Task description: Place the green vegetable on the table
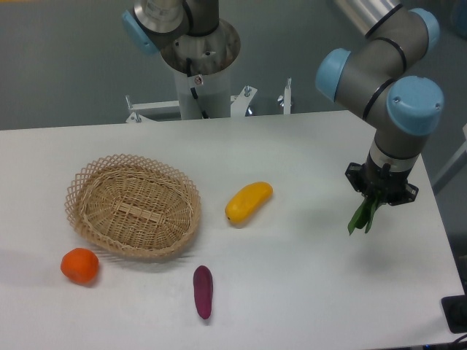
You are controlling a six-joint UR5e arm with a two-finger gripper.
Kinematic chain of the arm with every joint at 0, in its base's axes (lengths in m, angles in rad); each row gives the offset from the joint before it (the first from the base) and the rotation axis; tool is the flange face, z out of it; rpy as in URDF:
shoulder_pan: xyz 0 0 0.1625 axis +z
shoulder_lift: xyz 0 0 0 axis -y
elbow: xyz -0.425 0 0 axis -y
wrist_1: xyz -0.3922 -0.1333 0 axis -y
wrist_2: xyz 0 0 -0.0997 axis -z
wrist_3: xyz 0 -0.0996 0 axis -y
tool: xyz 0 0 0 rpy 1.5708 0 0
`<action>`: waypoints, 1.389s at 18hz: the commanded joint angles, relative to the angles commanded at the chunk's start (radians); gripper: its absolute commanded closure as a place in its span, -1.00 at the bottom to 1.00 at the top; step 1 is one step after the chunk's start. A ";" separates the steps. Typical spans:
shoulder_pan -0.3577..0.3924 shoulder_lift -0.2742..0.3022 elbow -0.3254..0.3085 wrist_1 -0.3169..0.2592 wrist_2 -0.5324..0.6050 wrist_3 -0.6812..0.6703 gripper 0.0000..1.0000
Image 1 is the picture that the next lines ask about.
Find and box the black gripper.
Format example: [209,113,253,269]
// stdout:
[345,162,419,206]

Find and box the green leafy vegetable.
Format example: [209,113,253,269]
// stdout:
[347,190,383,236]

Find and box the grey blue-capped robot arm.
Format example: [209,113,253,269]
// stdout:
[121,1,444,206]

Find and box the black device at table edge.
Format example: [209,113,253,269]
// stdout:
[441,295,466,334]

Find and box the yellow mango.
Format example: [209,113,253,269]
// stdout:
[225,182,274,225]

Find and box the purple sweet potato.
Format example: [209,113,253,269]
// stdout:
[193,265,214,319]

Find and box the woven wicker basket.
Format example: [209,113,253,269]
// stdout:
[65,154,201,259]

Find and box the orange fruit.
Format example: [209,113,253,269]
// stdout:
[61,248,99,284]

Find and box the white metal mounting frame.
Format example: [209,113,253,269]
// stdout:
[125,77,294,123]

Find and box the black cable on pedestal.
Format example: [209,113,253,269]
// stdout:
[186,57,211,120]

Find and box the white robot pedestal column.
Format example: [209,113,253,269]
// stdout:
[173,70,231,120]

